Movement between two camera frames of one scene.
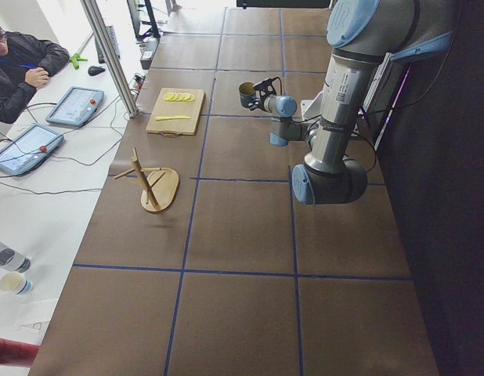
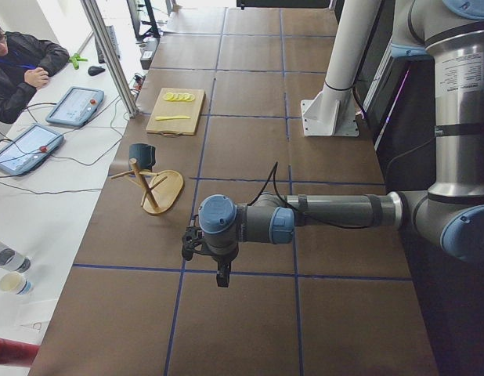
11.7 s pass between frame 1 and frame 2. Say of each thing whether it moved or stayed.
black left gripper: moved
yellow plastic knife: stayed
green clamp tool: stayed
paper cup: stayed
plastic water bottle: stayed
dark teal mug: moved
